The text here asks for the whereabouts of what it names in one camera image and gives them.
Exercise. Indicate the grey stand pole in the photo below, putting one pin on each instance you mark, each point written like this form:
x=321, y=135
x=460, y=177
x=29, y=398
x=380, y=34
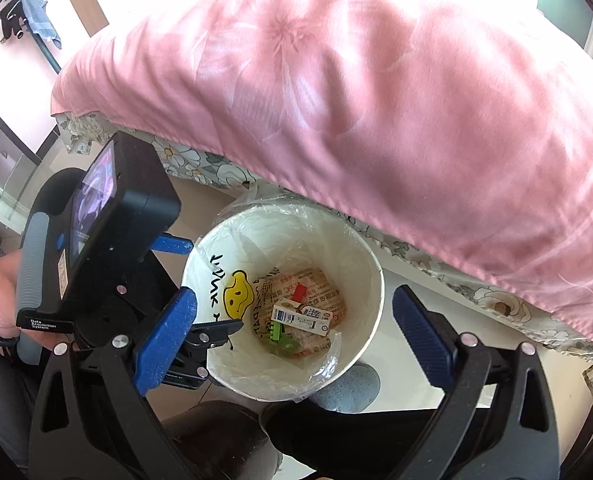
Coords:
x=49, y=55

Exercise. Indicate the white smiley face waste bin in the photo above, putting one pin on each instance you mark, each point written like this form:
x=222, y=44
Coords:
x=276, y=240

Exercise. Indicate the grey slipper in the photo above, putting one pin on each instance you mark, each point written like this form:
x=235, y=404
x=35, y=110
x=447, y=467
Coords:
x=349, y=385

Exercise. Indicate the green clip block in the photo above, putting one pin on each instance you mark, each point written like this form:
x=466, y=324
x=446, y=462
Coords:
x=276, y=341

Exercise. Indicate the clear plastic bin liner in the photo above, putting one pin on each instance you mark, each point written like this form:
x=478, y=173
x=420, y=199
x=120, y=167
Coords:
x=336, y=360

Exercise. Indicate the glass door with dark frame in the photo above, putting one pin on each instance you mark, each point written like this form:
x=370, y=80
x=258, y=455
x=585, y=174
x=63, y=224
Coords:
x=6, y=180

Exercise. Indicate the grey floral bed sheet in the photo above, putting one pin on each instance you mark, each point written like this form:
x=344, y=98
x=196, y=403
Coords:
x=176, y=155

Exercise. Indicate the white carton box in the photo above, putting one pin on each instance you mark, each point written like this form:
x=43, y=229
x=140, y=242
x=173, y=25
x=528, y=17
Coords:
x=317, y=319

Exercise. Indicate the blue hanging cloth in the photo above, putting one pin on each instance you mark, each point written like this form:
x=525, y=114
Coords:
x=36, y=10

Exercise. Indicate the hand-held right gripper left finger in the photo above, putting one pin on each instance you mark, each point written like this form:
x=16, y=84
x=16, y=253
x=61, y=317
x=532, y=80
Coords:
x=164, y=340

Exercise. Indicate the dark shoe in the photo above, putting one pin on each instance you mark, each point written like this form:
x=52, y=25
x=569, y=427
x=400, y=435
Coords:
x=216, y=435

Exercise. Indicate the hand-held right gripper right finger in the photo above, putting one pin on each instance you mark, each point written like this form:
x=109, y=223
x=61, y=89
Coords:
x=421, y=335

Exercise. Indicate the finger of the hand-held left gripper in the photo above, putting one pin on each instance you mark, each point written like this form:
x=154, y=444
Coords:
x=216, y=334
x=174, y=245

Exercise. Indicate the black device on stand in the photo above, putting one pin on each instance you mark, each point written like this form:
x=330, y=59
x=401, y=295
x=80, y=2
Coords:
x=11, y=20

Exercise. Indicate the small red piece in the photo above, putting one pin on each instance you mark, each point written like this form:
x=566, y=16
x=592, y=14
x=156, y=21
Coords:
x=300, y=291

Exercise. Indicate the beige printed packet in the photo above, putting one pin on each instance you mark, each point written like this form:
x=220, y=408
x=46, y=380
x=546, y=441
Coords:
x=326, y=285

